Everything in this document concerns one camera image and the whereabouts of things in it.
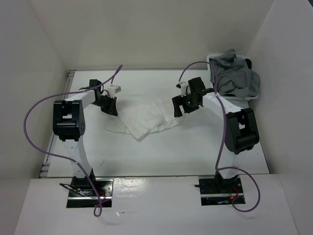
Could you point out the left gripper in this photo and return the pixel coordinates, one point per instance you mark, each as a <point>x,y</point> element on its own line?
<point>111,108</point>

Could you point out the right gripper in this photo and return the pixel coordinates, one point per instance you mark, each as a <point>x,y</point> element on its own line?
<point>178,101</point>

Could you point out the white pleated skirt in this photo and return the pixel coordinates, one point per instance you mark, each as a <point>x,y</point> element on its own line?
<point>145,118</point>

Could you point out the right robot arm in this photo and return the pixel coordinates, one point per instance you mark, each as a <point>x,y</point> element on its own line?
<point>240,132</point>

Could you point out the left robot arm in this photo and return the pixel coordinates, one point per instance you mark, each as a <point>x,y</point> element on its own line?
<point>69,125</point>

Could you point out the grey skirt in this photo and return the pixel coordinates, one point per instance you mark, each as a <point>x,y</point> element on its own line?
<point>234,73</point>

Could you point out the white laundry basket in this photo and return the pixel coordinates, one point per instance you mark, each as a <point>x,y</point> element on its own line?
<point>247,97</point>

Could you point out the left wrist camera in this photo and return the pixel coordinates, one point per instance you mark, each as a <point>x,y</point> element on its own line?
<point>113,90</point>

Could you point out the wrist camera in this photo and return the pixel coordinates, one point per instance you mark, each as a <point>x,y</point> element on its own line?
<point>113,90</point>
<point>183,86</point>

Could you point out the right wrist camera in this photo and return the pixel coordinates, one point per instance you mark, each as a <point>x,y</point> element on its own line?
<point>183,86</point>

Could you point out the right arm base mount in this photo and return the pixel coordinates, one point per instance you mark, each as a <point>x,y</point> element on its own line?
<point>214,190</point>

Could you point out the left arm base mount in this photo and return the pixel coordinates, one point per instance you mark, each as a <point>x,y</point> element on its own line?
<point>102,192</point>

